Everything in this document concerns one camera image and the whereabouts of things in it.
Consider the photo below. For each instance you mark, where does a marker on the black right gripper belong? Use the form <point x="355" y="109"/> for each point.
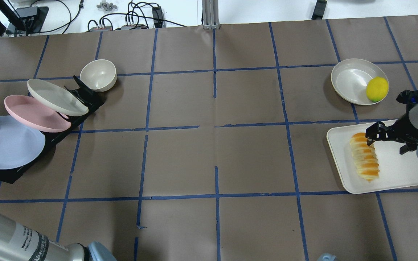
<point x="407" y="133"/>

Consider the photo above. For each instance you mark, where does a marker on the orange striped bread roll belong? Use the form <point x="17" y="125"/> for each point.
<point x="364" y="157"/>

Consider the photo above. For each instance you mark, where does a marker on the light blue plate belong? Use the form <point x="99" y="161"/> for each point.
<point x="19" y="144"/>

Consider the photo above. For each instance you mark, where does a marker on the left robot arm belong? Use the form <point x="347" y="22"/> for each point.
<point x="231" y="187"/>

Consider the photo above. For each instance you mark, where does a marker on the pink plate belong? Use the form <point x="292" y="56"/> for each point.
<point x="28" y="111"/>

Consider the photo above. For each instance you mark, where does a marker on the cream plate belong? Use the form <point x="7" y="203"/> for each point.
<point x="56" y="98"/>

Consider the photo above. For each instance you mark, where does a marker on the white rectangular tray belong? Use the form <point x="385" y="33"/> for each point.
<point x="396" y="171"/>

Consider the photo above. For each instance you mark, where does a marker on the yellow lemon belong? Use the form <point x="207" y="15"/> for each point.
<point x="377" y="89"/>

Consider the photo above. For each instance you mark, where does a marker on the white shallow bowl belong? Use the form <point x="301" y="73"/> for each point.
<point x="350" y="77"/>

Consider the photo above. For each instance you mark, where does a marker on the black dish rack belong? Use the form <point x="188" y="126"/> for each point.
<point x="89" y="98"/>

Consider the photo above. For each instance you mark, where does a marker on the cream deep bowl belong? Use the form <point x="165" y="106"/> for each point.
<point x="99" y="75"/>

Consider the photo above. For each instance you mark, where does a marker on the black power adapter top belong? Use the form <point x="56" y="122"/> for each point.
<point x="158" y="17"/>

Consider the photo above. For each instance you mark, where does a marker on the aluminium frame post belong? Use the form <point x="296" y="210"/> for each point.
<point x="210" y="14"/>

